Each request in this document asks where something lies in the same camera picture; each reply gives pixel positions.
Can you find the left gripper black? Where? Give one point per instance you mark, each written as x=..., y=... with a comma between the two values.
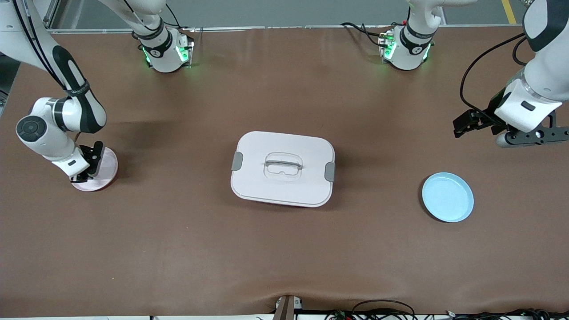
x=492, y=110

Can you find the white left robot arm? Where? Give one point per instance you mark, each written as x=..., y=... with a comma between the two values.
x=549, y=66

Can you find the pink round plate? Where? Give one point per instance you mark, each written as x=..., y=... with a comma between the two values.
x=106, y=171

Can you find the light blue round plate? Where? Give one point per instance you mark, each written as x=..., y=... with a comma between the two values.
x=448, y=198

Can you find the brown table mat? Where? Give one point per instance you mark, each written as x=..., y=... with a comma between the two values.
x=178, y=244

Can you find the grey box latch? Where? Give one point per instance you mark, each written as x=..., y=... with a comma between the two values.
x=237, y=161
x=330, y=172

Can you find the white lidded storage box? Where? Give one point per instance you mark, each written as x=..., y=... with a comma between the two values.
x=284, y=191

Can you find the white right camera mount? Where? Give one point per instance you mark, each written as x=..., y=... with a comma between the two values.
x=62, y=161

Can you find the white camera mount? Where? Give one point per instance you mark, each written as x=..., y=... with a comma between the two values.
x=515, y=115
x=62, y=161

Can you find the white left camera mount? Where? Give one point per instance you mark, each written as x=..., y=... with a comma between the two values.
x=515, y=115

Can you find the aluminium frame profile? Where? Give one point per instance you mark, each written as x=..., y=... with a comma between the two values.
x=53, y=13

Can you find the silver table edge rail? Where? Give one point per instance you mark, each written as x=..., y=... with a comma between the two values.
x=284, y=27

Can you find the brown post with bracket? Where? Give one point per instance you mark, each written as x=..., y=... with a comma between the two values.
x=284, y=309

